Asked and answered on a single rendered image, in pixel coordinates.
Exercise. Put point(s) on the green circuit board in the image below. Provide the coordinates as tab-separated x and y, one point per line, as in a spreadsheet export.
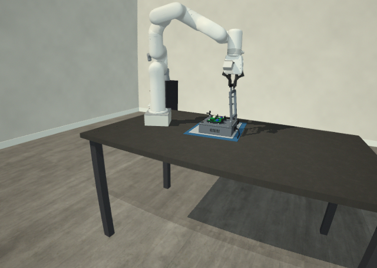
216	119

